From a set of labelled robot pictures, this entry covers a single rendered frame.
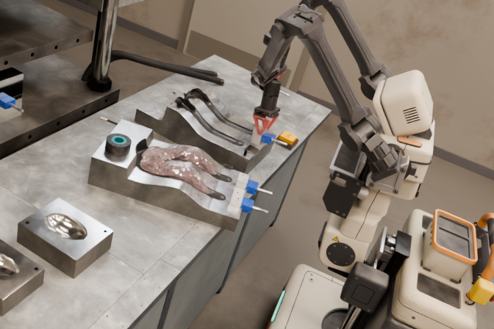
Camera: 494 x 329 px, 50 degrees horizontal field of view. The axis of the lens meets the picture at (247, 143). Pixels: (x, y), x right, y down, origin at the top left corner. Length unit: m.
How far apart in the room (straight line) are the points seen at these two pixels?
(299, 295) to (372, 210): 0.66
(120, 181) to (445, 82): 3.17
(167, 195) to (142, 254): 0.22
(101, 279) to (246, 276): 1.36
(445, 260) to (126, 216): 1.05
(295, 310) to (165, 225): 0.84
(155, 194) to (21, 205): 0.39
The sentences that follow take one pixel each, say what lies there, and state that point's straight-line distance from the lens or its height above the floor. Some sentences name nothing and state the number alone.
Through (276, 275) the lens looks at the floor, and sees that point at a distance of 2.83.
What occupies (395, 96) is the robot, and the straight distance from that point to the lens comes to 1.65.
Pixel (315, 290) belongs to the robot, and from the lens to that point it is 2.44.
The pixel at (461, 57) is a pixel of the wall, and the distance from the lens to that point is 4.36.
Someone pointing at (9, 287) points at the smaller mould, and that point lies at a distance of 1.41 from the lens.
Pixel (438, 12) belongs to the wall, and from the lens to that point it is 4.28.
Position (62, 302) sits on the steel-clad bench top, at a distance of 1.45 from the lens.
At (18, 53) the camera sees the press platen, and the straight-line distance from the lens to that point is 1.99.
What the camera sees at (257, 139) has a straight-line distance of 1.94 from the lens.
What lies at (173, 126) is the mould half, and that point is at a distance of 2.04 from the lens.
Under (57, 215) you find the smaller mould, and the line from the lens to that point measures 1.58.
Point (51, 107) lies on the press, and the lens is 2.18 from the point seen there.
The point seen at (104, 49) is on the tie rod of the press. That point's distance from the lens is 2.25.
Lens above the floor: 1.93
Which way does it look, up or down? 31 degrees down
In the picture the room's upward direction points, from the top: 18 degrees clockwise
